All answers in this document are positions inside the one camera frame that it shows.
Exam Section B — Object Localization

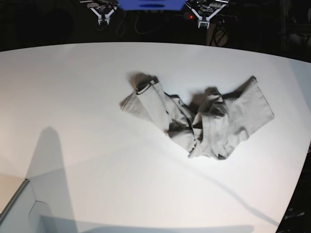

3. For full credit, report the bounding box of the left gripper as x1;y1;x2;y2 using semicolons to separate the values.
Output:
185;0;228;28

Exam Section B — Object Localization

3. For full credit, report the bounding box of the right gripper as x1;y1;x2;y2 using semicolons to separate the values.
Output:
86;0;119;25

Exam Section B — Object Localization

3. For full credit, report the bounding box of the light grey t-shirt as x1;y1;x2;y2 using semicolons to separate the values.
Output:
121;74;275;160

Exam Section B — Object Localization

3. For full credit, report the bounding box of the black power strip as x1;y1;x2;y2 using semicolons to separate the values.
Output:
181;12;238;23

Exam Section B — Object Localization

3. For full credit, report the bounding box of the grey tray corner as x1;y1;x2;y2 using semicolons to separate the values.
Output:
0;174;29;219

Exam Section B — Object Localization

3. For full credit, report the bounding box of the blue plastic mount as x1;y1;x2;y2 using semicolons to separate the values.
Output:
118;0;186;11

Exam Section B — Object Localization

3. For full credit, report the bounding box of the bundle of black cables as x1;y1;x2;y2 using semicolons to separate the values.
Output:
207;22;230;47

